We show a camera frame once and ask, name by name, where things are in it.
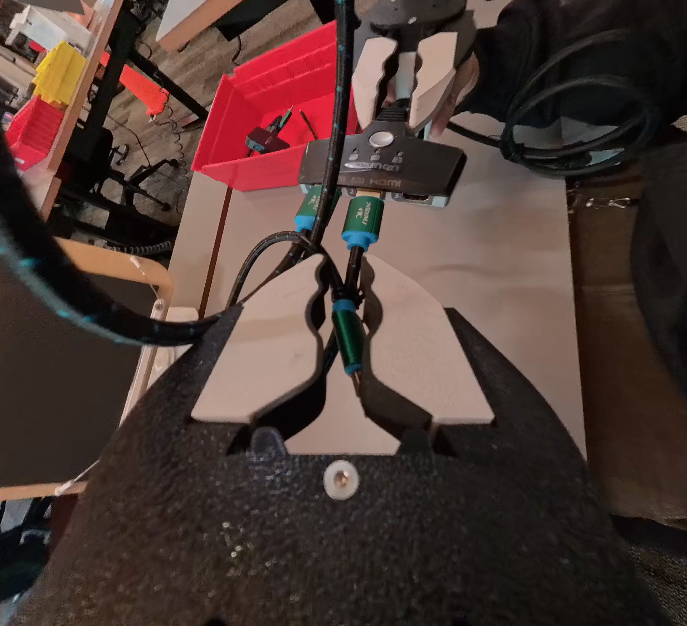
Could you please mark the red plastic bin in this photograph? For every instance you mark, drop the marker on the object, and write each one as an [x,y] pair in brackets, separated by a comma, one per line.
[236,164]

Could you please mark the black video switch box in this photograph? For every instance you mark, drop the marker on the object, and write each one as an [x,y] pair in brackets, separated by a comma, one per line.
[418,164]

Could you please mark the wooden-edged side table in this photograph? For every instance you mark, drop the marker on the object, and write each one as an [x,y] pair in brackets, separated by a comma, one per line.
[80,94]

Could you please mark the red ribbed storage bin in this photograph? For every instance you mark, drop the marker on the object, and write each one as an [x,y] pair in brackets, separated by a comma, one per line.
[32,132]

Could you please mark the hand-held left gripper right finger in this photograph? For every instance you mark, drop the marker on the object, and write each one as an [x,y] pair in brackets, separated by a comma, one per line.
[424,357]

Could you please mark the person's black clothing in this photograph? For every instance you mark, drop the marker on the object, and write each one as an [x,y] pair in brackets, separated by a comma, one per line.
[665,271]

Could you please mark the black office chair base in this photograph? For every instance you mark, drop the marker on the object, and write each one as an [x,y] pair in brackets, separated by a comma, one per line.
[134,175]

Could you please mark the person's right hand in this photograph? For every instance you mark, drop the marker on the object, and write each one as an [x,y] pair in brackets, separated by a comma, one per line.
[466,81]

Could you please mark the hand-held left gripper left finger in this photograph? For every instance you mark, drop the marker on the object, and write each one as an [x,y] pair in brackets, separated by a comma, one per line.
[257,347]

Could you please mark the person's right forearm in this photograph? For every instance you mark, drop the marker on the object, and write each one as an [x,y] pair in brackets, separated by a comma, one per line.
[563,46]

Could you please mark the small black adapter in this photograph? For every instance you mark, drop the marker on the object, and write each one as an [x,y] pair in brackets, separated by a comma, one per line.
[265,141]

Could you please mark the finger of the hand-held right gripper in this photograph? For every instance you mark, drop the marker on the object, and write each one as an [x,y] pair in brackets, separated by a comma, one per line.
[373,78]
[441,73]

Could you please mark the yellow plastic bin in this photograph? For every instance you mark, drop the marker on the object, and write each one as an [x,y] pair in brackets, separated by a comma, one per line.
[59,73]

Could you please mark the orange-red plastic object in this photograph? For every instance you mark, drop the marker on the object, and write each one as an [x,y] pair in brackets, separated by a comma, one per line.
[142,89]

